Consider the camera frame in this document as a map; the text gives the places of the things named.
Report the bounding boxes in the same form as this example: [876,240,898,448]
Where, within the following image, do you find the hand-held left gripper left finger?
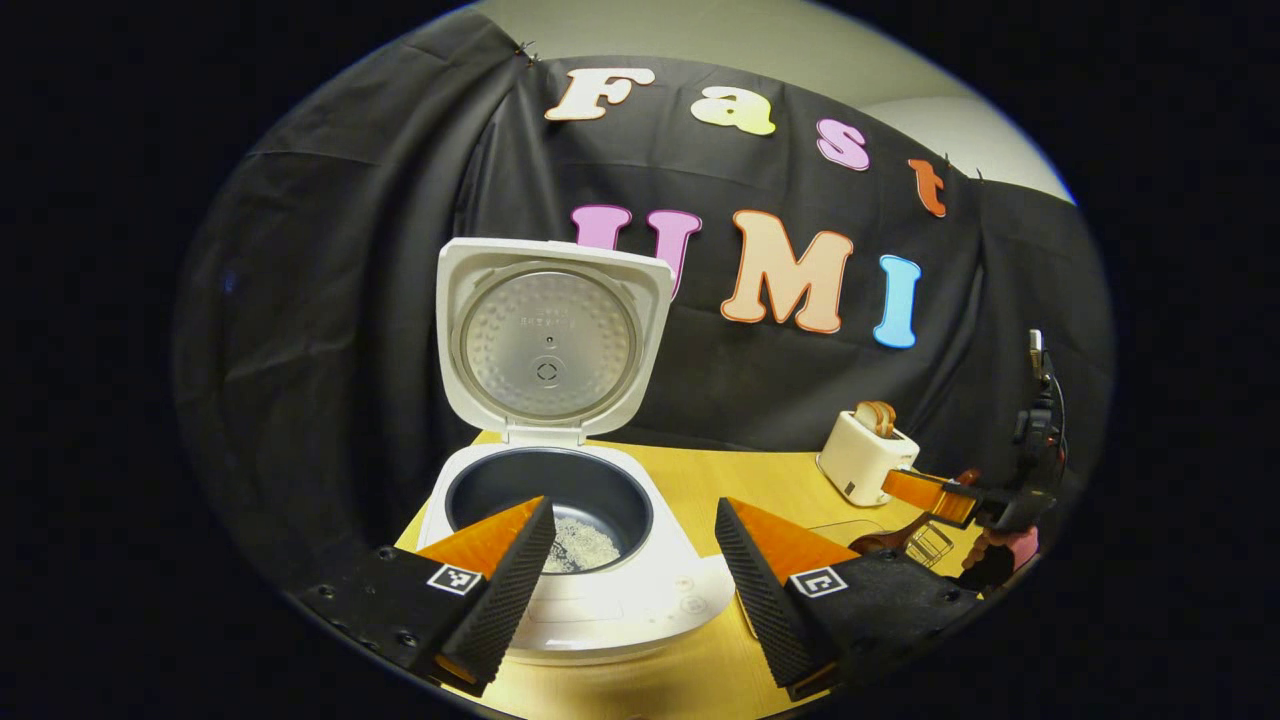
[290,495,557,699]

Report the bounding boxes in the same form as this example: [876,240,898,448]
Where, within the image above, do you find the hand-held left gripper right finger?
[714,497,986,701]

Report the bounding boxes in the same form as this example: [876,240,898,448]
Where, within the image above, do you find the clear chopstick holder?
[905,520,956,569]

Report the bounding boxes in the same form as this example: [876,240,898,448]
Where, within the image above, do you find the white rice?
[545,517,623,574]

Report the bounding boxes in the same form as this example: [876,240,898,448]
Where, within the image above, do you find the white rice cooker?
[418,237,736,666]

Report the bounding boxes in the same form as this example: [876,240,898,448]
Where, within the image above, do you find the clear plastic rice container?
[808,517,891,551]

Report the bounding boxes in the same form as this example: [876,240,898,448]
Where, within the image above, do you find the white toaster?
[817,408,921,507]

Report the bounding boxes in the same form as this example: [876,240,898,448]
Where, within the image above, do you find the black backdrop cloth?
[170,10,1116,601]

